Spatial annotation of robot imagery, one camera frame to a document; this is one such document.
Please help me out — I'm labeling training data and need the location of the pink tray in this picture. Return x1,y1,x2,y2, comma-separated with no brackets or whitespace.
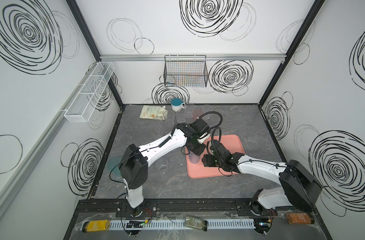
186,135,245,179

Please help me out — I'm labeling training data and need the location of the clear faceted glass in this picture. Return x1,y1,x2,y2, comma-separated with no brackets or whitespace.
175,110,187,124

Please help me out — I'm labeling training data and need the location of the blue glass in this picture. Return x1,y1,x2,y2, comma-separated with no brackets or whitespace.
188,153,200,164

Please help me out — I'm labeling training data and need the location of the teal glass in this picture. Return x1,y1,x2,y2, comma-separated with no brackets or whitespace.
106,157,122,177

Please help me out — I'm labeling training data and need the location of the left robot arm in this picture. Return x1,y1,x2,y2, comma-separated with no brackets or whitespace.
118,119,210,210

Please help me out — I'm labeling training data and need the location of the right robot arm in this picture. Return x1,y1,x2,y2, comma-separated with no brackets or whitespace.
202,140,321,216

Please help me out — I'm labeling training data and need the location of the pink small glass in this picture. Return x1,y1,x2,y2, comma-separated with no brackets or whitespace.
192,109,203,120

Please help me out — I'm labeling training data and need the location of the clear glass behind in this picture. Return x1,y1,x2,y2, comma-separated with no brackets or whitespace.
185,103,195,119

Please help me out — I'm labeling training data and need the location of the white cup teal lid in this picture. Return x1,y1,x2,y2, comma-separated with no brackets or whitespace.
170,98,185,112

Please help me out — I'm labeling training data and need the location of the organic sugar pouch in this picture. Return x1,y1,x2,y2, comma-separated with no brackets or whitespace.
139,106,167,121

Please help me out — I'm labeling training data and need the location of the short clear glass front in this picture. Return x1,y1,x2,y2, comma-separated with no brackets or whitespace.
155,158,170,174

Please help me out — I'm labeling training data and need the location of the clear green bottle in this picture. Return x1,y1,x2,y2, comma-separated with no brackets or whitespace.
184,216,208,232

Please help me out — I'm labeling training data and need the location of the orange liquid bottle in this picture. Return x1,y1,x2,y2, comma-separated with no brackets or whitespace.
285,213,315,225

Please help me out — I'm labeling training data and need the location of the yellow liquid bottle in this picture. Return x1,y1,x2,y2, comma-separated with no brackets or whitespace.
81,220,111,233

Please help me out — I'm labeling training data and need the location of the black wire basket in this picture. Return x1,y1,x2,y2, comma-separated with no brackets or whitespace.
163,55,209,88

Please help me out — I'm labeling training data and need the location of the white cable duct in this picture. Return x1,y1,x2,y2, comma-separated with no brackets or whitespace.
109,219,255,231

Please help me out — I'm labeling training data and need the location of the white wire shelf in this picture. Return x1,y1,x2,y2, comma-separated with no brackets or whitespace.
64,62,115,123

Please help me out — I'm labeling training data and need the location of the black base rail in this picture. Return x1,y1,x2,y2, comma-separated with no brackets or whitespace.
77,197,316,217

